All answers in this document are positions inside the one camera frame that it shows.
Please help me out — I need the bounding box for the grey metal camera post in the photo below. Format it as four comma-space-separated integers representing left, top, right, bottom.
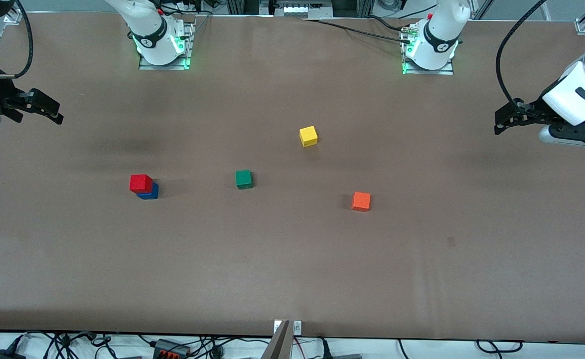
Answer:
262, 320, 292, 359

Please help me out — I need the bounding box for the orange wooden block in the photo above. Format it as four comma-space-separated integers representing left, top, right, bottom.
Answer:
351, 191, 372, 212

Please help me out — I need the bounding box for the black looped floor cable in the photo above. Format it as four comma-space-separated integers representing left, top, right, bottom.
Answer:
476, 340, 523, 354

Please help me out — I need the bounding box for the white socket strip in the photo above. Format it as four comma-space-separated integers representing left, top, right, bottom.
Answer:
283, 5, 334, 19

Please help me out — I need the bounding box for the short black table cable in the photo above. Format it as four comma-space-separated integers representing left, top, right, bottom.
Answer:
367, 15, 407, 32

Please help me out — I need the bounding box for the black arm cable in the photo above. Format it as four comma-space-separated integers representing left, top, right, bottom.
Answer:
12, 0, 35, 80
495, 0, 550, 111

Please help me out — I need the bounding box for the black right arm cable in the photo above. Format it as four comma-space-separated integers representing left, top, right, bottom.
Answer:
12, 0, 35, 80

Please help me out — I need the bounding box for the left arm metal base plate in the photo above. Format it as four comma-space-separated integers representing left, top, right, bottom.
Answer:
403, 27, 454, 76

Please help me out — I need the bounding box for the aluminium frame rack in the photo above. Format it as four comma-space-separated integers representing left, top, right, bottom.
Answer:
225, 0, 375, 18

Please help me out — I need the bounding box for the red wooden block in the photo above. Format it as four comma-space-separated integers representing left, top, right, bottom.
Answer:
130, 174, 153, 194

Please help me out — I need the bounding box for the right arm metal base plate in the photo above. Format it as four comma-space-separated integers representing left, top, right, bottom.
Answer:
139, 22, 194, 71

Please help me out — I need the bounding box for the long black table cable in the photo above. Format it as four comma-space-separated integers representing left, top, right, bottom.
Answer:
303, 18, 413, 45

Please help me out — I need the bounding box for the black orange power strip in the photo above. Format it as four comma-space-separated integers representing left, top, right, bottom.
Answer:
153, 339, 191, 359

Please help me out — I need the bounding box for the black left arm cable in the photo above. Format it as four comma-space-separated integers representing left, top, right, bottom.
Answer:
495, 0, 550, 111

